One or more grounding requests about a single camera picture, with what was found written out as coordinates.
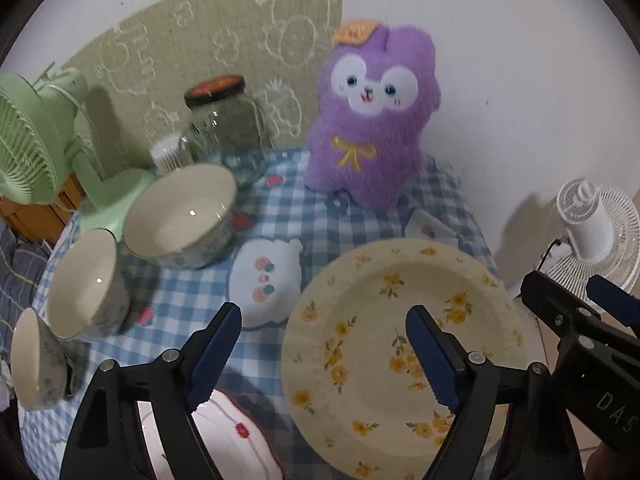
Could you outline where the black fan cable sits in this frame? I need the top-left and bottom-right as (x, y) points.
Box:
(537, 239), (571, 273)

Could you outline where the cotton swab container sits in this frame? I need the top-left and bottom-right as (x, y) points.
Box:
(150, 135), (193, 175)

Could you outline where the wooden bed headboard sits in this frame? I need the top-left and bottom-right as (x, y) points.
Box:
(0, 175), (88, 251)

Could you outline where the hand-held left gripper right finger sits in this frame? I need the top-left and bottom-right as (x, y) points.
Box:
(405, 305), (586, 480)

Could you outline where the green printed wall mat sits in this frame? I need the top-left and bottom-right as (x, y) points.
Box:
(62, 0), (347, 171)

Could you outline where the white floor fan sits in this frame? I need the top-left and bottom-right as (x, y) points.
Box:
(540, 177), (640, 306)

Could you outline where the small floral ceramic bowl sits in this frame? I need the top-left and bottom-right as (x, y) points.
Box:
(10, 307), (68, 412)

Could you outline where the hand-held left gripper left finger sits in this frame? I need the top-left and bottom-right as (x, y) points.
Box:
(60, 301), (243, 480)

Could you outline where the yellow floral plate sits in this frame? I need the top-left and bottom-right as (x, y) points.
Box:
(281, 239), (531, 478)

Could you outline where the blue checkered tablecloth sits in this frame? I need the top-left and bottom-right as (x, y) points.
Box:
(17, 147), (503, 480)

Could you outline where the white plate with red trim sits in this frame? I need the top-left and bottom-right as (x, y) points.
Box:
(137, 387), (283, 480)

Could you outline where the glass jar with black lid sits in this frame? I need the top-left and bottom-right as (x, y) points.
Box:
(179, 75), (267, 190)

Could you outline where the grey striped pillow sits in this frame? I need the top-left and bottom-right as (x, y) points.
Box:
(0, 225), (51, 311)

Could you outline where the medium floral ceramic bowl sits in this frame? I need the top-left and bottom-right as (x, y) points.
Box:
(46, 228), (132, 341)

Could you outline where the large floral ceramic bowl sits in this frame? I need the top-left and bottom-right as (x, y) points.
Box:
(122, 162), (238, 270)

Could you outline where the purple plush toy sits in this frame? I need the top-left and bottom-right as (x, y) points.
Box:
(304, 19), (442, 211)

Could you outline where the green desk fan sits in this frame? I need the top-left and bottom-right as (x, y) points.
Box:
(0, 62), (158, 241)

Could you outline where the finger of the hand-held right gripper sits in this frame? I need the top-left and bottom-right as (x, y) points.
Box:
(520, 270), (606, 356)
(586, 275), (640, 336)

